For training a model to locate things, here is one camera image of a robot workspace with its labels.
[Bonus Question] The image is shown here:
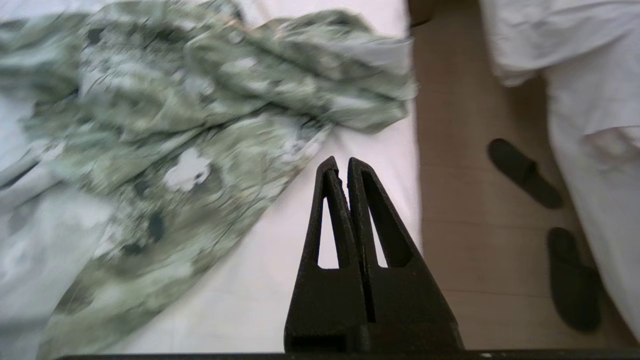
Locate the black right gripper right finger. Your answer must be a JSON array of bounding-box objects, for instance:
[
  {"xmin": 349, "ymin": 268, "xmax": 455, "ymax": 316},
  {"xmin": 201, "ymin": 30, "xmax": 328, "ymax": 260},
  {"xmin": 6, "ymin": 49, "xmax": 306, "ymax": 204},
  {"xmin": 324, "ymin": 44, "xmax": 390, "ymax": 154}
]
[{"xmin": 347, "ymin": 157, "xmax": 465, "ymax": 351}]

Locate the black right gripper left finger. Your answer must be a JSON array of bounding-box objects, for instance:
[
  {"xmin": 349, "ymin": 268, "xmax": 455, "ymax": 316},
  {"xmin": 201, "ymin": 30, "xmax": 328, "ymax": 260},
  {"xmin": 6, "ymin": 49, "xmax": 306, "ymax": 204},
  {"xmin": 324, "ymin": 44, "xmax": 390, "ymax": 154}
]
[{"xmin": 284, "ymin": 156, "xmax": 370, "ymax": 352}]

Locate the green floral button shirt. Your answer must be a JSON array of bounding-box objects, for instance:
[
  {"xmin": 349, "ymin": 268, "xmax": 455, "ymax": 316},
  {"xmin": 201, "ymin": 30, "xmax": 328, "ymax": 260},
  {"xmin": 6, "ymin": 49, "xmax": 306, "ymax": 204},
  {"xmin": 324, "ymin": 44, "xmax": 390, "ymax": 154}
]
[{"xmin": 0, "ymin": 0, "xmax": 418, "ymax": 360}]

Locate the black slipper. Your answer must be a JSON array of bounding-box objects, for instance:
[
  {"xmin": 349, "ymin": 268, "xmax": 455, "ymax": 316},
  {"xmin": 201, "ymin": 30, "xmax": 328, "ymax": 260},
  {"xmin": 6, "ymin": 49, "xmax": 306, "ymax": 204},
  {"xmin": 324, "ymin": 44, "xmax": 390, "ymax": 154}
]
[
  {"xmin": 546, "ymin": 226, "xmax": 603, "ymax": 333},
  {"xmin": 487, "ymin": 138, "xmax": 565, "ymax": 210}
]

